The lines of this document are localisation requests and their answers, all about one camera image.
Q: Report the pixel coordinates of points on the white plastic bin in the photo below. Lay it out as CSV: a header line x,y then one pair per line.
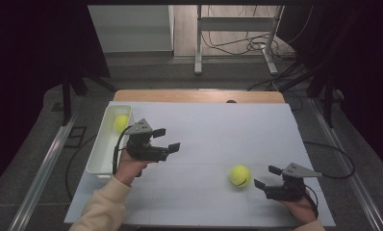
x,y
103,154

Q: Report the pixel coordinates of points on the white table mat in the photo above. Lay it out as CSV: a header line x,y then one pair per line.
x,y
212,128

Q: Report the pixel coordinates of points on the white cabinet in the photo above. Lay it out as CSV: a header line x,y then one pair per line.
x,y
132,29

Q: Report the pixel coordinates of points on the metal floor rail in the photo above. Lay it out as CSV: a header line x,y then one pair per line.
x,y
42,173
350,166

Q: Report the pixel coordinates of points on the yellow tennis ball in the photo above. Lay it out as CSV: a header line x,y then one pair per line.
x,y
121,123
240,175

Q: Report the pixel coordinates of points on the grey metal desk frame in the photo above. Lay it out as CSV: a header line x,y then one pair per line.
x,y
234,24

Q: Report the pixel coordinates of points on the person's right hand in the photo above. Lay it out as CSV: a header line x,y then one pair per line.
x,y
303,210

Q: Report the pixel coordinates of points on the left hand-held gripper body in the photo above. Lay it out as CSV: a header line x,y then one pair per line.
x,y
140,150

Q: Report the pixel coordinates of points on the dark curtain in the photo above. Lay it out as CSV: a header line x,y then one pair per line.
x,y
26,64
366,64

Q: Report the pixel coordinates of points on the person's left hand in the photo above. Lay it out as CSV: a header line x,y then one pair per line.
x,y
128,170

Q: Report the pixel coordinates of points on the black stand legs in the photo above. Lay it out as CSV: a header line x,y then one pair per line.
x,y
328,102
66,102

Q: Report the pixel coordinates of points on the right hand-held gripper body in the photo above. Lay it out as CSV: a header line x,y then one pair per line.
x,y
287,192

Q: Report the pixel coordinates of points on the dark round table grommet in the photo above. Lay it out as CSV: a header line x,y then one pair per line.
x,y
231,101

